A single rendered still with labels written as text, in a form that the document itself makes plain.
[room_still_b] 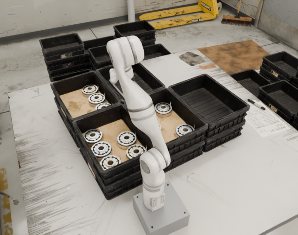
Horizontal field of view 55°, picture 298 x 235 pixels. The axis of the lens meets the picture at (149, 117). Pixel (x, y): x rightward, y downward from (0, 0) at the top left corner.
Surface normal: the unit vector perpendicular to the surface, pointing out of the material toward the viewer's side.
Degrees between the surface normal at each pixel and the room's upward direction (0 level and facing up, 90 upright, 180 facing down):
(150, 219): 1
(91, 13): 90
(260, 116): 0
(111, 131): 0
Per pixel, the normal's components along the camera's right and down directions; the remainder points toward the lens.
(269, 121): 0.00, -0.75
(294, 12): -0.91, 0.28
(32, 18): 0.42, 0.60
